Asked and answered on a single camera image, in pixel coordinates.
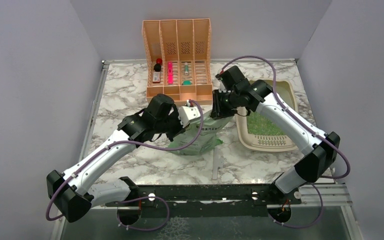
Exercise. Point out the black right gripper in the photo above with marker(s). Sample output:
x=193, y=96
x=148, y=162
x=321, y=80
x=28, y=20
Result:
x=218, y=112

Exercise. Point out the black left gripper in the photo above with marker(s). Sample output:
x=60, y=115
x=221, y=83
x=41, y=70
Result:
x=180, y=129

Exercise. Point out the green litter bag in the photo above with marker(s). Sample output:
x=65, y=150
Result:
x=207, y=139

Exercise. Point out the beige litter box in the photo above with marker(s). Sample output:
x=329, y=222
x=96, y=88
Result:
x=258, y=133

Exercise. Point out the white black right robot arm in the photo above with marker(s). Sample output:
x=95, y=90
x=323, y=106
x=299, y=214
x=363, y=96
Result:
x=259, y=97

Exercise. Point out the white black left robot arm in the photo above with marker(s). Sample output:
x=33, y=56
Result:
x=69, y=191

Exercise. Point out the red white small box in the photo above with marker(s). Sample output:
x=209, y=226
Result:
x=156, y=77

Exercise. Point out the green tape dispenser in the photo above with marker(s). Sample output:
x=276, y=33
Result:
x=187, y=83

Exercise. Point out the green white glue stick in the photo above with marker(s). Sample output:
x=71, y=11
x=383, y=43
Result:
x=186, y=68

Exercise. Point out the red and black stamp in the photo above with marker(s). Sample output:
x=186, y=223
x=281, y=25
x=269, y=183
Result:
x=158, y=65

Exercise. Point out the orange plastic file organizer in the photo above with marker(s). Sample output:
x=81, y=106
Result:
x=179, y=41

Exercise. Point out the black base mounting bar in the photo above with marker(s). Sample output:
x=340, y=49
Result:
x=189, y=201

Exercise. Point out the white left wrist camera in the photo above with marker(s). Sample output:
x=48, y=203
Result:
x=188, y=113

